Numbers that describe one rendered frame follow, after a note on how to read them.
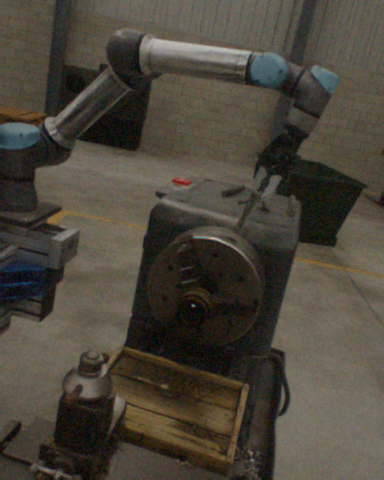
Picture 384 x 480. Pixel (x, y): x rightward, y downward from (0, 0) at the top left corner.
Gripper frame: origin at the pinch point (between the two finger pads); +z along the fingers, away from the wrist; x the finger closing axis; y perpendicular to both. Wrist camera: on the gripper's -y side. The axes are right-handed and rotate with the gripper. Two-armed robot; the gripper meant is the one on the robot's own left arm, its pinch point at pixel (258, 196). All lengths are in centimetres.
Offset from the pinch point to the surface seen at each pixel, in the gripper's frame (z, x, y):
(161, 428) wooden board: 47, -15, -38
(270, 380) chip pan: 75, -24, 59
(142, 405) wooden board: 49, -8, -34
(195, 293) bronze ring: 24.8, -2.4, -19.0
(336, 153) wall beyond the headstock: 49, 157, 1017
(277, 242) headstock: 11.0, -8.5, 10.9
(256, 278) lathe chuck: 17.8, -11.3, -5.3
